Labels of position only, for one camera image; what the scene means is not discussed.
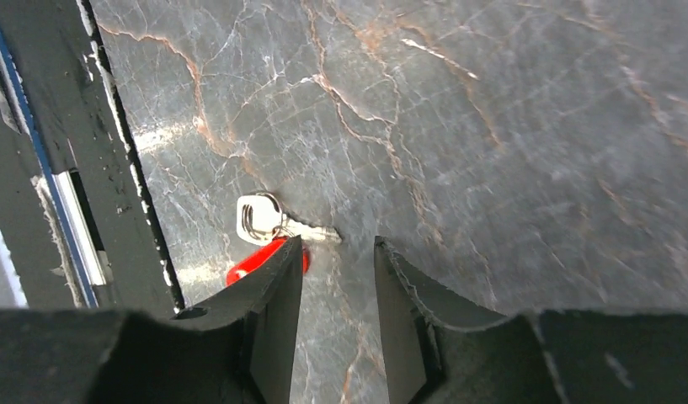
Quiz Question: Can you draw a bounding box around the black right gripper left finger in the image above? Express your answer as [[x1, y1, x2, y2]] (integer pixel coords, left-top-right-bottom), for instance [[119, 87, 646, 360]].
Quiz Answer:
[[0, 237, 304, 403]]

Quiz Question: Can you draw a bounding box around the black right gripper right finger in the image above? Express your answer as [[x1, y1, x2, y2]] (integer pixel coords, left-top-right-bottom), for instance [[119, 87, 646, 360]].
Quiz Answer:
[[374, 237, 688, 403]]

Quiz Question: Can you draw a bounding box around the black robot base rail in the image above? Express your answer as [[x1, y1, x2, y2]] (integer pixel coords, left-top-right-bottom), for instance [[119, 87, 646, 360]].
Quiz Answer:
[[0, 1, 184, 318]]

